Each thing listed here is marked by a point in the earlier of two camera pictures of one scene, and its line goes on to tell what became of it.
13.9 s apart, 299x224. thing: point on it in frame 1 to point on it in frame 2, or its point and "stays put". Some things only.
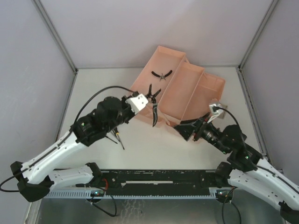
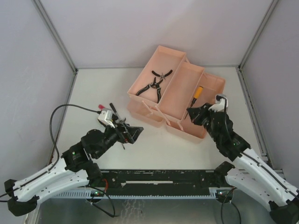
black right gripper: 189,130 to 202,116
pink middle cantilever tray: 181,90 stays put
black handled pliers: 162,76 stays put
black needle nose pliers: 152,98 to 154,85
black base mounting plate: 161,182 stays put
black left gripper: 150,99 to 124,134
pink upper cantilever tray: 158,73 stays put
